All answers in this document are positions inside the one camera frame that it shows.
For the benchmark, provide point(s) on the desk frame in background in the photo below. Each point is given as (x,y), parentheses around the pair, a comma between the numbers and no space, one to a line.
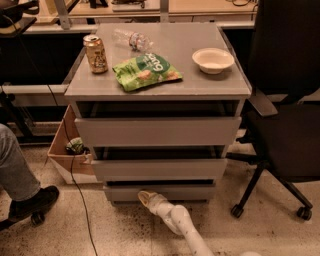
(59,15)

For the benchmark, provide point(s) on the grey drawer cabinet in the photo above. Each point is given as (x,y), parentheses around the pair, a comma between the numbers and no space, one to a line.
(196,95)

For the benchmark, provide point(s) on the cardboard box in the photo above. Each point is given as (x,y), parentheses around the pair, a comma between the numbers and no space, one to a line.
(71,167)

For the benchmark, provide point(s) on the clear plastic water bottle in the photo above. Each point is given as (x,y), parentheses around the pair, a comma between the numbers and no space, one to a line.
(136,41)

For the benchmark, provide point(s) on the grey middle drawer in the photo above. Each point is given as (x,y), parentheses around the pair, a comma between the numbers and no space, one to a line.
(159,169)

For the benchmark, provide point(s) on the green item in box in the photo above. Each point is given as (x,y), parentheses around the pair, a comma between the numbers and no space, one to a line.
(75,146)

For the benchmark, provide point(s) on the grey drawer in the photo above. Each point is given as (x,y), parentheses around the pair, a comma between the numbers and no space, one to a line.
(176,190)
(159,169)
(175,131)

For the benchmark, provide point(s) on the black office chair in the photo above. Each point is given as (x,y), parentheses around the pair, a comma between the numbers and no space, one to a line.
(283,68)

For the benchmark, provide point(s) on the gold soda can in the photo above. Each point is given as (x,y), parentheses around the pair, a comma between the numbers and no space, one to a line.
(95,52)

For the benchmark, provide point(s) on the grey top drawer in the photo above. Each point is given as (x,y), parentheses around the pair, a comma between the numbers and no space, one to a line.
(175,131)

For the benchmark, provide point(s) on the person leg in jeans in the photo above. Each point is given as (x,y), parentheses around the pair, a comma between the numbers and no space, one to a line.
(16,178)

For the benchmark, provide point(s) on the green chip bag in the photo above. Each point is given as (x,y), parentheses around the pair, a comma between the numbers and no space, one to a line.
(145,70)

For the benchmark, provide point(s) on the grey bottom drawer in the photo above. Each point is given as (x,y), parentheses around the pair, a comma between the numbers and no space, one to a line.
(176,190)

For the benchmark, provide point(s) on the black chair caster left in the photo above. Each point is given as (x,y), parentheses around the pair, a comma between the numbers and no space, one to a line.
(37,218)

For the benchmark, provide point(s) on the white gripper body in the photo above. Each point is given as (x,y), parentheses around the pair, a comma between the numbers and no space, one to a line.
(157,205)

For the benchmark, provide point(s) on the white paper bowl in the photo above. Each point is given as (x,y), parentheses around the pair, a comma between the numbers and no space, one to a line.
(213,60)

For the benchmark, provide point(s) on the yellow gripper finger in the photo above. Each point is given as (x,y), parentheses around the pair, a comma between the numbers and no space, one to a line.
(145,196)

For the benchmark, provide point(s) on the black shoe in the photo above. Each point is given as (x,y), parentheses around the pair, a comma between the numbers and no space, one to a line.
(20,210)

